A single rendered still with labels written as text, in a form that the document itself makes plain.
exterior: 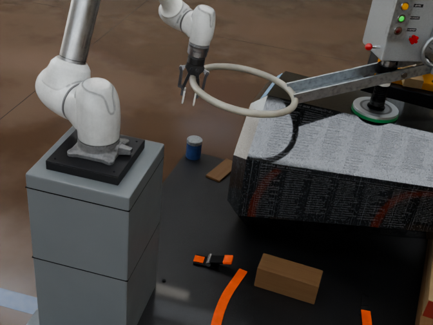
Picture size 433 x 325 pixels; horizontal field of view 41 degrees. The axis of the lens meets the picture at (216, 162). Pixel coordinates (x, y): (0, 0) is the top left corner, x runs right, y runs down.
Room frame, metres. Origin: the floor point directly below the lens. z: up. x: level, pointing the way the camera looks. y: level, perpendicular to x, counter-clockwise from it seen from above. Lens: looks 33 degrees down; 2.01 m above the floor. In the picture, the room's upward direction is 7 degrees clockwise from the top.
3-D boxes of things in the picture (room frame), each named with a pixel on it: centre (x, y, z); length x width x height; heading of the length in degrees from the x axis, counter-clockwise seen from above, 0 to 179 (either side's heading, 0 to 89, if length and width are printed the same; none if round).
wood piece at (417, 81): (3.01, -1.01, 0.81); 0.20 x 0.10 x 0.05; 173
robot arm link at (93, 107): (1.84, 0.46, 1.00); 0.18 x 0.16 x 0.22; 53
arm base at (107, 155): (1.83, 0.43, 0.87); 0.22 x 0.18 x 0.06; 80
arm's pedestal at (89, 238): (1.84, 0.45, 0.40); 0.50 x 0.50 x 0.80; 80
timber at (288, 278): (2.08, -0.41, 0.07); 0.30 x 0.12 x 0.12; 75
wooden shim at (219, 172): (3.04, -0.05, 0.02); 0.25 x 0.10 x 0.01; 152
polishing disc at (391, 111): (2.48, -0.71, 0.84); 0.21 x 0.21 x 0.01
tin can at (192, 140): (3.17, 0.16, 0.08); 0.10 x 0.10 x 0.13
